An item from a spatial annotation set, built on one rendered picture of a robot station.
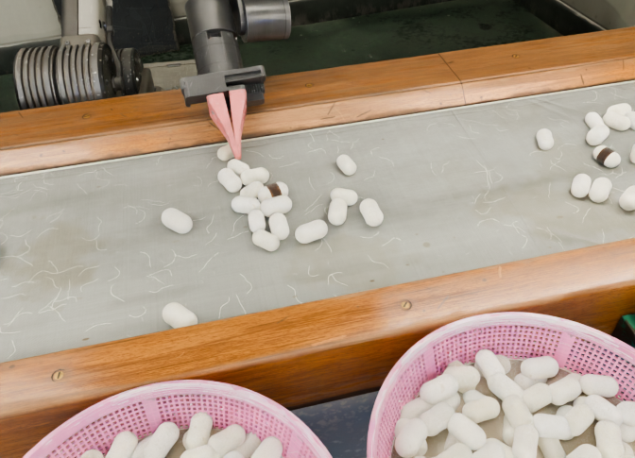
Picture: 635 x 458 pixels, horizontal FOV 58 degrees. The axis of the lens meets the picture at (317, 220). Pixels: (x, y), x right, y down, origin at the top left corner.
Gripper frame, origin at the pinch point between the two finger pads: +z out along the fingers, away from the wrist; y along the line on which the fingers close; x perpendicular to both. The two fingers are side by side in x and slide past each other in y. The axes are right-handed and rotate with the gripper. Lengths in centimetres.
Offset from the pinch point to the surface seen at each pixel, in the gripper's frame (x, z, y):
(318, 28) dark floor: 178, -99, 54
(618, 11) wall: 125, -63, 159
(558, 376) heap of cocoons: -19.2, 30.6, 23.3
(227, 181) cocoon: -3.0, 4.1, -1.9
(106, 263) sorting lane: -6.7, 11.2, -15.9
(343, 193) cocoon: -6.1, 8.5, 10.6
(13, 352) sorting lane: -12.5, 18.3, -23.9
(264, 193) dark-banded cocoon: -5.1, 6.6, 1.9
